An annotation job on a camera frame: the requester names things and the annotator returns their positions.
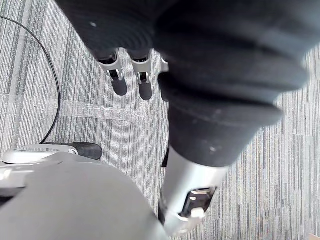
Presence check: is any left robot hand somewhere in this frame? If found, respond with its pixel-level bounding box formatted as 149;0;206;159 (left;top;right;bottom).
54;0;320;238

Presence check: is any silver robot leg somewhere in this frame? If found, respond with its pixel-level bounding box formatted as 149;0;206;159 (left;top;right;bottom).
0;152;169;240

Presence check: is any clear tape strip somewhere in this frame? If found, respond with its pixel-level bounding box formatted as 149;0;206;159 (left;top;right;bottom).
44;98;152;125

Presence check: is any black cable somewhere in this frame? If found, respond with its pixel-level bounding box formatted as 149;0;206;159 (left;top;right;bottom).
0;15;61;145

